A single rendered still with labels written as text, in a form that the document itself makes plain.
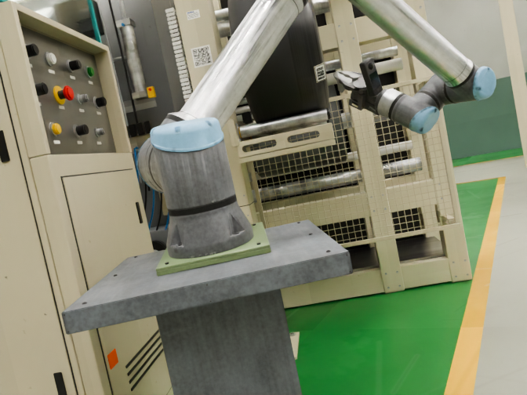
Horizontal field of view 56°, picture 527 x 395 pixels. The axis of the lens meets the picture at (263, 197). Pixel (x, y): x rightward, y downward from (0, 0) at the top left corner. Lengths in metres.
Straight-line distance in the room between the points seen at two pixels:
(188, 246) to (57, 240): 0.41
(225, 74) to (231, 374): 0.69
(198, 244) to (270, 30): 0.59
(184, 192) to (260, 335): 0.32
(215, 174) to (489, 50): 10.17
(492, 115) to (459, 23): 1.95
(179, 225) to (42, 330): 0.51
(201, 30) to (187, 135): 1.07
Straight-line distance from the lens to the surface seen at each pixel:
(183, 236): 1.03
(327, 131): 1.83
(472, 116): 10.98
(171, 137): 1.01
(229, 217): 1.03
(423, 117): 1.57
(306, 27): 1.78
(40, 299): 1.37
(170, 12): 2.10
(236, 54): 1.28
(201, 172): 1.01
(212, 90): 1.24
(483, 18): 11.10
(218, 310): 1.01
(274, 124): 1.86
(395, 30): 1.41
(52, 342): 1.39
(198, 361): 1.04
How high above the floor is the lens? 0.78
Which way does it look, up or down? 4 degrees down
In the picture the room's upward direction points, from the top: 12 degrees counter-clockwise
